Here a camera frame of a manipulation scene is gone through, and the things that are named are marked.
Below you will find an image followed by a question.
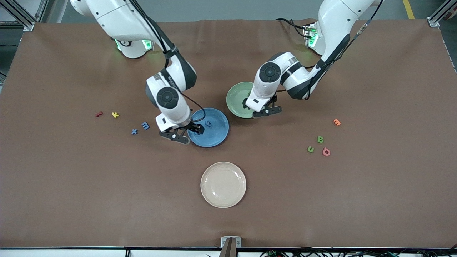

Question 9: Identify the green plate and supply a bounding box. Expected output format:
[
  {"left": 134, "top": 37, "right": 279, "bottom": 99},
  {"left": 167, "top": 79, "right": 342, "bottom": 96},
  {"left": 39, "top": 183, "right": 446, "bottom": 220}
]
[{"left": 226, "top": 82, "right": 266, "bottom": 119}]

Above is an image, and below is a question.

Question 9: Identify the blue plate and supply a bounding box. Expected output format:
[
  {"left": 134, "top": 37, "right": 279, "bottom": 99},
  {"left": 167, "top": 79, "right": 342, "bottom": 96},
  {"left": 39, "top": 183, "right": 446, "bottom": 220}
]
[{"left": 187, "top": 107, "right": 230, "bottom": 148}]

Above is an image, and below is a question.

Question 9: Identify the beige plate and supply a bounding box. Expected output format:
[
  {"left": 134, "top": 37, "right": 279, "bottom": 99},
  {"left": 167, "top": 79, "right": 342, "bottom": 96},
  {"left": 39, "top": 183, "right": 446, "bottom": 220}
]
[{"left": 200, "top": 162, "right": 247, "bottom": 208}]

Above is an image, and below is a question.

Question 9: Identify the brown table cover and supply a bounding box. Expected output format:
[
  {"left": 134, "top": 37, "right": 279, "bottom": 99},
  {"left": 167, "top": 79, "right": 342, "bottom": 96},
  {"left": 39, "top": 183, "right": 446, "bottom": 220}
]
[{"left": 0, "top": 19, "right": 457, "bottom": 248}]

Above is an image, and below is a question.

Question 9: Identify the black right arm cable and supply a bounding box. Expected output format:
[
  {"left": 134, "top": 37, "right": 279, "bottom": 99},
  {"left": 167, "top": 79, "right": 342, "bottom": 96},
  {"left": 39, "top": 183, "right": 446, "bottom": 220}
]
[{"left": 130, "top": 0, "right": 206, "bottom": 125}]

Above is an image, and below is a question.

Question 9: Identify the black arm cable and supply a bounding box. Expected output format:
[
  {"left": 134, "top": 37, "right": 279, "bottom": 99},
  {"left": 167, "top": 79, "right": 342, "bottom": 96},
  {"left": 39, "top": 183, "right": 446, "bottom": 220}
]
[
  {"left": 130, "top": 0, "right": 206, "bottom": 125},
  {"left": 275, "top": 0, "right": 385, "bottom": 100}
]

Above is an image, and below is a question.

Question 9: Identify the black base cable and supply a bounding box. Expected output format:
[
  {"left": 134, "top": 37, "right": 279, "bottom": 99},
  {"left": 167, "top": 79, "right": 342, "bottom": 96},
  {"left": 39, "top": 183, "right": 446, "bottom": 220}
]
[{"left": 275, "top": 17, "right": 308, "bottom": 38}]

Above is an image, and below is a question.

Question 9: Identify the metal mounting bracket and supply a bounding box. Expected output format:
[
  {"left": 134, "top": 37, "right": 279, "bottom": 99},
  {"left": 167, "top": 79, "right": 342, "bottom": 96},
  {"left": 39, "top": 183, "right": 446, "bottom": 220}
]
[{"left": 221, "top": 236, "right": 242, "bottom": 248}]

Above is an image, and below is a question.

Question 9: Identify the grey camera post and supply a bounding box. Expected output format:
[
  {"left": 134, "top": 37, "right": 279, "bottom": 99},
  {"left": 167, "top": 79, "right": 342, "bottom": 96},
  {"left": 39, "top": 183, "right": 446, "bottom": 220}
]
[{"left": 219, "top": 238, "right": 238, "bottom": 257}]

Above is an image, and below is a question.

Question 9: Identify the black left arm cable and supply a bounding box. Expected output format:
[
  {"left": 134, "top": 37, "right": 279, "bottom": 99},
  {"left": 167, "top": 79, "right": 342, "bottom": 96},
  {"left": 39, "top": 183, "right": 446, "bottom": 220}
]
[{"left": 275, "top": 0, "right": 385, "bottom": 100}]

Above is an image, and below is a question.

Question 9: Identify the aluminium frame profile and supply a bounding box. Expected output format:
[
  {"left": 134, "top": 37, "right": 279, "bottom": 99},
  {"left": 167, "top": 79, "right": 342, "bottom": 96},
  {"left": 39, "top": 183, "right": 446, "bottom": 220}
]
[
  {"left": 428, "top": 0, "right": 457, "bottom": 27},
  {"left": 0, "top": 0, "right": 47, "bottom": 32}
]

